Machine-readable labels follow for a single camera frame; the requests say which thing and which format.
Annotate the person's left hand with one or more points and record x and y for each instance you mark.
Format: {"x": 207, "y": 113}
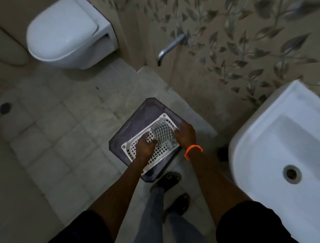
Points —
{"x": 144, "y": 148}

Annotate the person's right hand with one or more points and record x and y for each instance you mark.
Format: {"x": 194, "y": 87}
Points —
{"x": 185, "y": 135}

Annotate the person's right fingers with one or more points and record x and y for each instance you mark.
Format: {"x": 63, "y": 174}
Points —
{"x": 178, "y": 136}

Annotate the person's left fingers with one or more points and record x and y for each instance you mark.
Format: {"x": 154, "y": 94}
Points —
{"x": 149, "y": 138}

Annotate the grey checkered cloth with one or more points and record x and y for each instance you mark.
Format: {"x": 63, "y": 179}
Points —
{"x": 163, "y": 134}

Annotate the person's right forearm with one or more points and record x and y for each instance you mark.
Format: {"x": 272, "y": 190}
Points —
{"x": 212, "y": 180}

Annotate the person's left forearm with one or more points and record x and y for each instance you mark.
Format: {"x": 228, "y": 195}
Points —
{"x": 117, "y": 195}

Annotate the white plastic lattice basket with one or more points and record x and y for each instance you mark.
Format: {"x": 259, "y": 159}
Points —
{"x": 152, "y": 147}

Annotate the dark purple plastic stool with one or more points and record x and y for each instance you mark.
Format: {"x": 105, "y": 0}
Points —
{"x": 140, "y": 130}

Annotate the orange thread wristband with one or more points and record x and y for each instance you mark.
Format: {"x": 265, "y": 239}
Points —
{"x": 192, "y": 150}

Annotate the black sandal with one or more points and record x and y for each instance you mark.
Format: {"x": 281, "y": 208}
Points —
{"x": 166, "y": 180}
{"x": 178, "y": 204}

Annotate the grey trousers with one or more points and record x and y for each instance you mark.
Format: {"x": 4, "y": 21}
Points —
{"x": 162, "y": 220}

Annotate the white ceramic washbasin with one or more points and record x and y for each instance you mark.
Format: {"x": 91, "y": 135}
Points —
{"x": 277, "y": 155}

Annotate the black shirt sleeve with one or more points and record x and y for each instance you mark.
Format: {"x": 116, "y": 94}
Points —
{"x": 82, "y": 229}
{"x": 252, "y": 222}

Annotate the chrome basin drain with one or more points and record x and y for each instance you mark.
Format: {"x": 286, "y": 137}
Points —
{"x": 291, "y": 174}

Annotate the round floor drain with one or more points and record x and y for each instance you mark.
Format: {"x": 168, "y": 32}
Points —
{"x": 5, "y": 108}

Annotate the chrome wall tap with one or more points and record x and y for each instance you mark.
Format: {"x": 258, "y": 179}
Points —
{"x": 170, "y": 47}

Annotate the white wall-hung toilet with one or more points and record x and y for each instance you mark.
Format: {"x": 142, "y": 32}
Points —
{"x": 67, "y": 33}

